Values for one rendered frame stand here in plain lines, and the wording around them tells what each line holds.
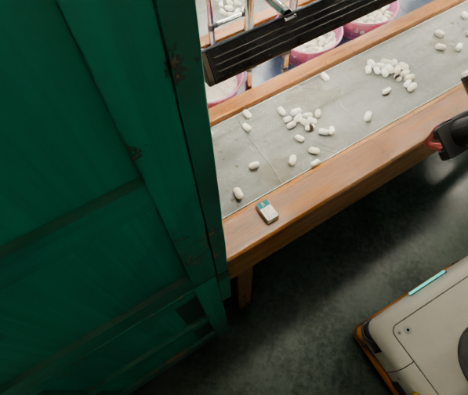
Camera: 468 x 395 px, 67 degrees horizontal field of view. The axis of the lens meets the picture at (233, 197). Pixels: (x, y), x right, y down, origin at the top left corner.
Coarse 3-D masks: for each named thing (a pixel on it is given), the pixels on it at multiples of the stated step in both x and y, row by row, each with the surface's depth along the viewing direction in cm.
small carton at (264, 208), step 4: (264, 200) 96; (256, 204) 96; (260, 204) 95; (264, 204) 95; (268, 204) 95; (256, 208) 97; (260, 208) 95; (264, 208) 95; (268, 208) 95; (272, 208) 95; (260, 212) 95; (264, 212) 94; (268, 212) 94; (272, 212) 94; (276, 212) 94; (264, 216) 94; (268, 216) 94; (272, 216) 94; (276, 216) 94; (268, 220) 93; (272, 220) 94
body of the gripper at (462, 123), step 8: (456, 120) 68; (464, 120) 66; (440, 128) 68; (448, 128) 68; (456, 128) 67; (464, 128) 65; (440, 136) 67; (448, 136) 68; (456, 136) 67; (464, 136) 65; (448, 144) 68; (456, 144) 68; (464, 144) 67; (448, 152) 68; (456, 152) 68
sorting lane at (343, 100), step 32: (416, 32) 134; (448, 32) 134; (352, 64) 127; (416, 64) 126; (448, 64) 125; (288, 96) 120; (320, 96) 120; (352, 96) 119; (384, 96) 119; (416, 96) 119; (224, 128) 114; (256, 128) 114; (320, 128) 113; (352, 128) 113; (224, 160) 108; (256, 160) 108; (288, 160) 108; (320, 160) 107; (224, 192) 103; (256, 192) 102
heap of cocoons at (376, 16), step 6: (384, 6) 142; (372, 12) 140; (378, 12) 140; (384, 12) 142; (390, 12) 140; (360, 18) 139; (366, 18) 138; (372, 18) 138; (378, 18) 138; (384, 18) 138
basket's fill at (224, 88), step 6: (234, 78) 126; (222, 84) 125; (228, 84) 124; (234, 84) 124; (210, 90) 123; (216, 90) 123; (222, 90) 124; (228, 90) 123; (234, 90) 123; (210, 96) 122; (216, 96) 122; (222, 96) 122
